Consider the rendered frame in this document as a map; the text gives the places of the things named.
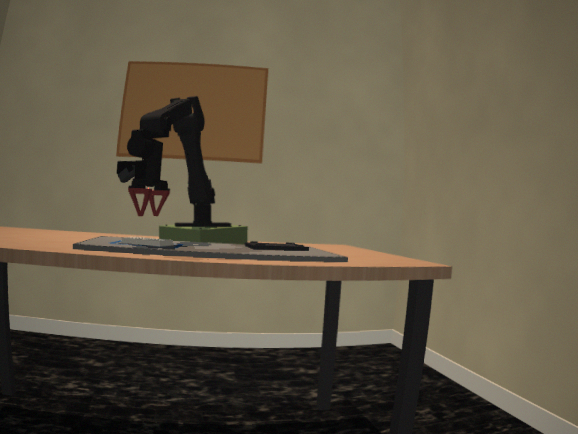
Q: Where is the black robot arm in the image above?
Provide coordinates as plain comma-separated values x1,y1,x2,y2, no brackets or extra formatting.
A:
117,96,231,227

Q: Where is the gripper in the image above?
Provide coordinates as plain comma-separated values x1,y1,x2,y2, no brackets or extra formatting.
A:
128,160,170,216

